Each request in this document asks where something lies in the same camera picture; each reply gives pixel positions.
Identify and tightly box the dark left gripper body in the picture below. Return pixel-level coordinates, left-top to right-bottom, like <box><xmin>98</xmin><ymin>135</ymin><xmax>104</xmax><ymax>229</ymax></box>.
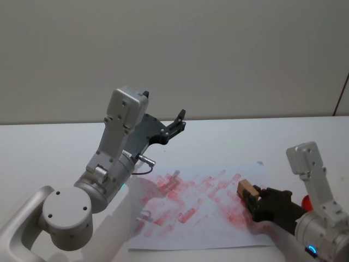
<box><xmin>123</xmin><ymin>112</ymin><xmax>168</xmax><ymax>159</ymax></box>

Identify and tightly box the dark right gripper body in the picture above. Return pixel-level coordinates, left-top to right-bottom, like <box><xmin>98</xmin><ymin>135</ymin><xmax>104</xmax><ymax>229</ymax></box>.
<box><xmin>251</xmin><ymin>187</ymin><xmax>306</xmax><ymax>236</ymax></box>

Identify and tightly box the small wooden block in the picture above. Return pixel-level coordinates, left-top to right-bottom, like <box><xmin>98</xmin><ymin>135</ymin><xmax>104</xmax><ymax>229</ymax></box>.
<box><xmin>237</xmin><ymin>179</ymin><xmax>260</xmax><ymax>199</ymax></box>

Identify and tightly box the small red object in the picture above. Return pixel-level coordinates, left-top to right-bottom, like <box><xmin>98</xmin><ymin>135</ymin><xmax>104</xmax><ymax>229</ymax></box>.
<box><xmin>302</xmin><ymin>194</ymin><xmax>315</xmax><ymax>211</ymax></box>

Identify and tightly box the white paper with red marks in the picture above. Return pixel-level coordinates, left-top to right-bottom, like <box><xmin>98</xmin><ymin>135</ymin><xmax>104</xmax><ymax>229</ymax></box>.
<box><xmin>127</xmin><ymin>160</ymin><xmax>276</xmax><ymax>252</ymax></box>

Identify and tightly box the thin cable with silver plug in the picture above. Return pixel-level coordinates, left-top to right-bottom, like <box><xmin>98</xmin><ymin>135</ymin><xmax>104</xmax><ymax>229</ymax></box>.
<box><xmin>130</xmin><ymin>154</ymin><xmax>157</xmax><ymax>176</ymax></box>

